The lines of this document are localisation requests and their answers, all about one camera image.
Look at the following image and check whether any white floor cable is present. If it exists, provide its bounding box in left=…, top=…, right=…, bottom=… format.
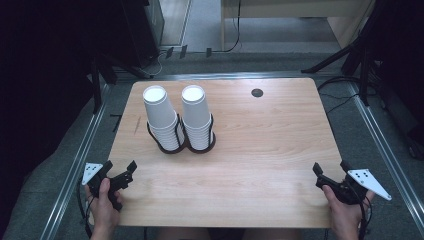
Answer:
left=145, top=49, right=168, bottom=78

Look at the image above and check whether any light wooden desk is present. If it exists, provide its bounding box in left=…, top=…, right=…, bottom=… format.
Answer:
left=220, top=0, right=376, bottom=52

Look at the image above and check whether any metal floor rail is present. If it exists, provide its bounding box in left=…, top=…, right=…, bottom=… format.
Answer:
left=39, top=83, right=112, bottom=240
left=113, top=69, right=353, bottom=83
left=345, top=81, right=424, bottom=236

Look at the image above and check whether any black tape floor mark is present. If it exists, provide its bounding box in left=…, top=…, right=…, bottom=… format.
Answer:
left=109, top=113, right=123, bottom=133

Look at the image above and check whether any person's right hand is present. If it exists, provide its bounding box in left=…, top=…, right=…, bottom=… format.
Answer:
left=322, top=184, right=375, bottom=235

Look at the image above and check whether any person's left hand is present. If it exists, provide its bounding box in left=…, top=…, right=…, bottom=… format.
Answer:
left=84, top=177, right=125, bottom=235

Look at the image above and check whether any black floor cable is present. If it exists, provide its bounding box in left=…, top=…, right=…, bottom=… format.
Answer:
left=316, top=75, right=379, bottom=115

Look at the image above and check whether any single white paper cup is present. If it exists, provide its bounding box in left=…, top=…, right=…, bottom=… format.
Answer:
left=181, top=84, right=212, bottom=130

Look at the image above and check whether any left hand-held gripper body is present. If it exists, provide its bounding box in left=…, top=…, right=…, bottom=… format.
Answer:
left=81, top=161, right=135, bottom=212

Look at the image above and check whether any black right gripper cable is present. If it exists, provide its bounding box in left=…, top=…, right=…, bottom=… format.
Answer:
left=353, top=188, right=374, bottom=240

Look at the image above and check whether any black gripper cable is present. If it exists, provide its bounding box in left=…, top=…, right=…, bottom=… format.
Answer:
left=76, top=179, right=94, bottom=239
left=353, top=188, right=374, bottom=240

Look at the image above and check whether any black wire cup holder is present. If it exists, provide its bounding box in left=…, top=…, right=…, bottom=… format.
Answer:
left=146, top=113, right=217, bottom=155

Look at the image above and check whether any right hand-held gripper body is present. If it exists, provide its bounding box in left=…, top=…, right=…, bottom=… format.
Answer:
left=315, top=168, right=393, bottom=206

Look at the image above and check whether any black hanging cable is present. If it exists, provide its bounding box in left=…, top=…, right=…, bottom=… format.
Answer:
left=211, top=0, right=242, bottom=54

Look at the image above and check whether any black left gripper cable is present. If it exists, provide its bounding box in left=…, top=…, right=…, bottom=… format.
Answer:
left=76, top=179, right=94, bottom=239

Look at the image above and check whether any black tripod stand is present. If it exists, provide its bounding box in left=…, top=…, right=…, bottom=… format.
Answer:
left=301, top=0, right=384, bottom=108

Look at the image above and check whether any black metal stand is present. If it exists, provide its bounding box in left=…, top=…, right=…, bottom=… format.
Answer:
left=87, top=53, right=155, bottom=115

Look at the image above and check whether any black cabinet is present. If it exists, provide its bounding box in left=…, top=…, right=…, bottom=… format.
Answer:
left=118, top=0, right=166, bottom=69

